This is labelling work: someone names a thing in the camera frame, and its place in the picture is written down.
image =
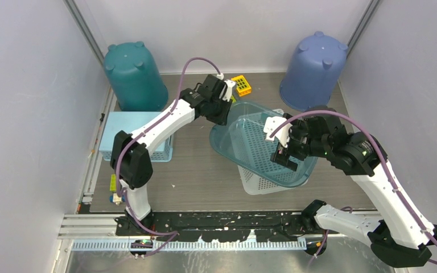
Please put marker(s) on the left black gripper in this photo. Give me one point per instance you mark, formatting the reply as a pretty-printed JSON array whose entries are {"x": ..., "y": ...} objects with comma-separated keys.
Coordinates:
[{"x": 221, "y": 120}]

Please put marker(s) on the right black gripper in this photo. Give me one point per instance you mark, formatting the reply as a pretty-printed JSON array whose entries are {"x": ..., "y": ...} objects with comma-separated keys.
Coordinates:
[{"x": 292, "y": 130}]

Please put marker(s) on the white plastic basket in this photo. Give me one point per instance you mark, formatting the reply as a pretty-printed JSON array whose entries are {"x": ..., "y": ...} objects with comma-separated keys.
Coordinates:
[{"x": 258, "y": 174}]

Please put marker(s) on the teal bottom basket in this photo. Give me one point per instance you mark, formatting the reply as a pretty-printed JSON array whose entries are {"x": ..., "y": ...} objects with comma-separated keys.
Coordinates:
[{"x": 219, "y": 136}]

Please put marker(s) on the teal plastic bucket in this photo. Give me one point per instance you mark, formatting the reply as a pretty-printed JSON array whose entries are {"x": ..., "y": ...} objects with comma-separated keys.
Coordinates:
[{"x": 134, "y": 77}]

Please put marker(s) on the light blue basket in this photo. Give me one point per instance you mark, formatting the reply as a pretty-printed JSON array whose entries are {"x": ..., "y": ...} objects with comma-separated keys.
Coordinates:
[{"x": 129, "y": 121}]

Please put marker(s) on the blue plastic bucket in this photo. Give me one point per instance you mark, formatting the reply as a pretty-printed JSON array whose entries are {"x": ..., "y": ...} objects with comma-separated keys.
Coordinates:
[{"x": 313, "y": 71}]

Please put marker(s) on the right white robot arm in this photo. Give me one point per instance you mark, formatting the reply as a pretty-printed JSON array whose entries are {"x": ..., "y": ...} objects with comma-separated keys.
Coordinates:
[{"x": 402, "y": 236}]

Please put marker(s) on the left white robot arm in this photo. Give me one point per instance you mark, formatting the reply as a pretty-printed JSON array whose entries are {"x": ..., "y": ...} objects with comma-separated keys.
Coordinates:
[{"x": 132, "y": 152}]

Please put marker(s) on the yellow grid toy block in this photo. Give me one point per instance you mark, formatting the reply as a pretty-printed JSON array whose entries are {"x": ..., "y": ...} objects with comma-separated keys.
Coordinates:
[{"x": 243, "y": 87}]

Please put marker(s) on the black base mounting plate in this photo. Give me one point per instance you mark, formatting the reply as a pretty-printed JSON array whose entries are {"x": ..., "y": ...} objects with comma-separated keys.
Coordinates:
[{"x": 225, "y": 226}]

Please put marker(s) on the toy train blocks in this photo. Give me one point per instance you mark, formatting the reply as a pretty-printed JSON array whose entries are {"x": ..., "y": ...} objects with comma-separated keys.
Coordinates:
[{"x": 114, "y": 198}]

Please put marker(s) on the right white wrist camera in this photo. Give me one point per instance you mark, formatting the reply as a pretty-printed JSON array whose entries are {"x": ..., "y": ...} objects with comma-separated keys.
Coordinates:
[{"x": 276, "y": 128}]

